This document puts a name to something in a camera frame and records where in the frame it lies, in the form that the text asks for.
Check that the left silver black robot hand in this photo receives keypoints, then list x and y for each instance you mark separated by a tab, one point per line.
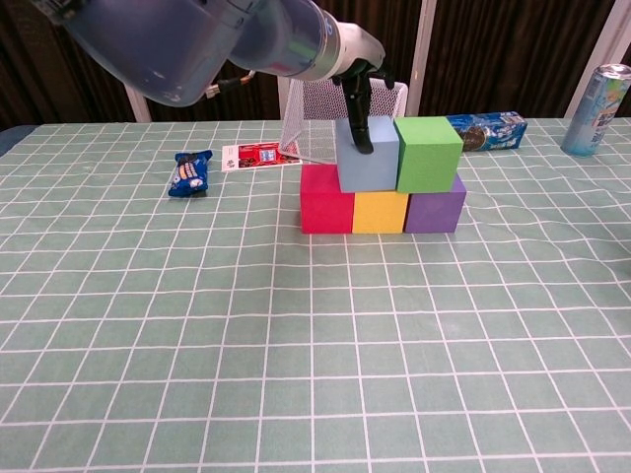
362	49

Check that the yellow foam cube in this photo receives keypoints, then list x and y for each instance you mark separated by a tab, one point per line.
379	212

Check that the green foam cube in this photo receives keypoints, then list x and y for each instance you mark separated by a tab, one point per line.
426	157

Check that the light blue foam cube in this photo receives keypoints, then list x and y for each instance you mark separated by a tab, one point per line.
370	170

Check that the red printed card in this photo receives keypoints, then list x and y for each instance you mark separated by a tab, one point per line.
251	155

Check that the purple foam cube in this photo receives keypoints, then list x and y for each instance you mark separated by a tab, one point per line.
434	212

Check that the crimson red foam cube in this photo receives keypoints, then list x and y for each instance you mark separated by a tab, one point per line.
325	212

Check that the dark pleated curtain backdrop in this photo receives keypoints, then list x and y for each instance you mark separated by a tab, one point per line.
493	49

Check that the green checked tablecloth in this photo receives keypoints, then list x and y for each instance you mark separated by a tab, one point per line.
315	345

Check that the small blue cookie packet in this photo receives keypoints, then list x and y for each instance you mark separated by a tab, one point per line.
189	175

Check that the white partition frame post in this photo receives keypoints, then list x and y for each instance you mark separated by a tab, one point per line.
609	39
282	96
423	49
138	106

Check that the blue cookie box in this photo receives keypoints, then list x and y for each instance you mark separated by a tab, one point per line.
493	133

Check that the blue table padding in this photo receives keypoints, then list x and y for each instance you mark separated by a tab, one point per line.
10	140

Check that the tall light blue drink can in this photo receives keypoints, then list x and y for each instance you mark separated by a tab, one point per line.
596	113

